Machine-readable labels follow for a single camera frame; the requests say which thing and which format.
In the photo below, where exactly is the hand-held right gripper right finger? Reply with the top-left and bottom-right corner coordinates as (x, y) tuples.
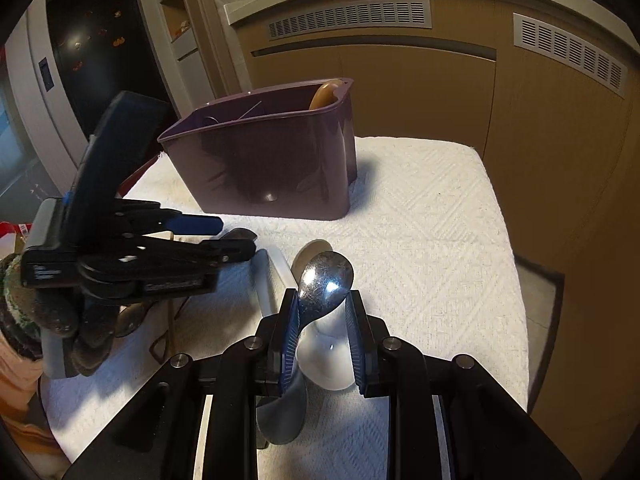
(345, 290), (583, 480)

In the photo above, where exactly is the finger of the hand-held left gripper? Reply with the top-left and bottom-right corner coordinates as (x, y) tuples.
(114, 200), (225, 237)
(81, 238), (258, 284)

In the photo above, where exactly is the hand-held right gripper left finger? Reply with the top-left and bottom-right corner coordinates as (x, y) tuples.
(62, 287), (301, 480)

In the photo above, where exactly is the purple plastic utensil holder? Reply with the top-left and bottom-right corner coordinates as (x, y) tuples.
(157, 78), (357, 222)

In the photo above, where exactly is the person's left hand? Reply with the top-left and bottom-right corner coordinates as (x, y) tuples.
(0, 254), (119, 377)

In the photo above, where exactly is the white ceramic spoon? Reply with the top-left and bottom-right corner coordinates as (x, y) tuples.
(291, 239), (358, 392)

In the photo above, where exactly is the white textured towel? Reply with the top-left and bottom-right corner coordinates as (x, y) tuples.
(42, 136), (531, 466)

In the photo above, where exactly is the translucent brown spoon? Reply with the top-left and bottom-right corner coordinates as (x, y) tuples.
(115, 302), (152, 339)

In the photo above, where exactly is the black refrigerator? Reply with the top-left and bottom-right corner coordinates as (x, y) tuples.
(25, 0), (173, 128)

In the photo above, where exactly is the red white package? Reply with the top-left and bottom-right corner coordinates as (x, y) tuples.
(0, 220), (37, 257)

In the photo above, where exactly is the wooden spoon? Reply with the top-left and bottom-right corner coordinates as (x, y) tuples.
(308, 80), (346, 111)

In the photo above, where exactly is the wooden kitchen cabinet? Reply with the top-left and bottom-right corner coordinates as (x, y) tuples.
(235, 0), (640, 411)

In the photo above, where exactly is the white kitchen countertop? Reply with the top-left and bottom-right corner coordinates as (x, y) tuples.
(223, 0), (640, 46)

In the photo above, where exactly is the long grey vent grille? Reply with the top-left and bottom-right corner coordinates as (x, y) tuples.
(267, 0), (433, 42)

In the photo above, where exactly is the short grey vent grille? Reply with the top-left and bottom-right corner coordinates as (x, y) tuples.
(512, 12), (629, 98)

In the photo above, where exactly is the white utensil handle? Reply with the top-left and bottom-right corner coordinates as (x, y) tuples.
(250, 247), (294, 319)

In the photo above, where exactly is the wall niche shelf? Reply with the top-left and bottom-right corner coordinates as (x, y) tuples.
(159, 0), (201, 61)

